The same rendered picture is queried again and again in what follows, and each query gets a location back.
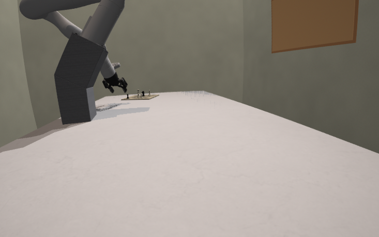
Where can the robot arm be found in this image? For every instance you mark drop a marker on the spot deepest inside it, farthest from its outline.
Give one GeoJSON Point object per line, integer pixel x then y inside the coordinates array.
{"type": "Point", "coordinates": [97, 28]}

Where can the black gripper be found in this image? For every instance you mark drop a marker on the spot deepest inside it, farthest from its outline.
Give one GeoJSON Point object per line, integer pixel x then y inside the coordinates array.
{"type": "Point", "coordinates": [114, 81]}

